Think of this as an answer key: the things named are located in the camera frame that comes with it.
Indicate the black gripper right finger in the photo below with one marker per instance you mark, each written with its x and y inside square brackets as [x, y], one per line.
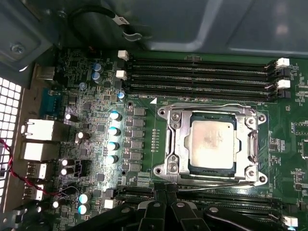
[185, 216]

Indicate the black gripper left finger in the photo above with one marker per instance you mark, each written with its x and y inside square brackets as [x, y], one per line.
[154, 216]

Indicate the metal socket cover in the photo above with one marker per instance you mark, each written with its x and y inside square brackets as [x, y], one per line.
[181, 146]

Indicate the silver CPU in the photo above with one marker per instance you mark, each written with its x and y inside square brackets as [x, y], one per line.
[211, 144]

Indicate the metal CPU socket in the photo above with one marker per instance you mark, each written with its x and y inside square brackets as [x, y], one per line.
[252, 175]

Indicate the small silver port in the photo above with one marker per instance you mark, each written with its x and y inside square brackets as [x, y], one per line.
[34, 192]
[36, 170]

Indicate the green motherboard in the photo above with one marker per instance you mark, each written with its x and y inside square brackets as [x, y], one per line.
[276, 125]

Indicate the large silver port block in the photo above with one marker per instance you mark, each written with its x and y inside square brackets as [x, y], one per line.
[38, 130]
[38, 151]

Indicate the blue serial port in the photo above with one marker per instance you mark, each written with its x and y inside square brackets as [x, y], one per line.
[51, 101]

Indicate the black PC case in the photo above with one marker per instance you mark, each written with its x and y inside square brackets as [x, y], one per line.
[216, 24]

